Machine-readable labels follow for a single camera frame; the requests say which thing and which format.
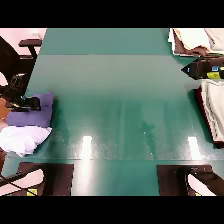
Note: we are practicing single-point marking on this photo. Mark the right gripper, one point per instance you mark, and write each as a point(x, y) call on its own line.
point(200, 69)

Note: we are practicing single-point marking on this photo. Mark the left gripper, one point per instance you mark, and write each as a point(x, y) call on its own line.
point(33, 103)

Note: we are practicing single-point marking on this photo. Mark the purple T-shirt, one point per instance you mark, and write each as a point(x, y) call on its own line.
point(37, 117)

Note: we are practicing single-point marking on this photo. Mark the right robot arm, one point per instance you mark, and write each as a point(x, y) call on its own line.
point(171, 180)

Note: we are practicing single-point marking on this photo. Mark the brown garment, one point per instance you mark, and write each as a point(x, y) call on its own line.
point(188, 52)

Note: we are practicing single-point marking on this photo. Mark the red garment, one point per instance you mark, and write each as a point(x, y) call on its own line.
point(201, 101)

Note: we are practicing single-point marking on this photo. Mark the white garment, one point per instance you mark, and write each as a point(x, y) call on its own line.
point(191, 37)
point(23, 139)
point(213, 103)

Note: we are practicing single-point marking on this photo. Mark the cream garment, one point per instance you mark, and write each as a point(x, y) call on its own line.
point(216, 37)

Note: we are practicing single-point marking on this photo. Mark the black chair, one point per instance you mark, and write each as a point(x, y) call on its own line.
point(10, 63)

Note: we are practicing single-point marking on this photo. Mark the black side table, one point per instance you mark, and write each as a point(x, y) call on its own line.
point(30, 43)

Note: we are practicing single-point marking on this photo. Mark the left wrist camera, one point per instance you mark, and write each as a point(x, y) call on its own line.
point(18, 82)

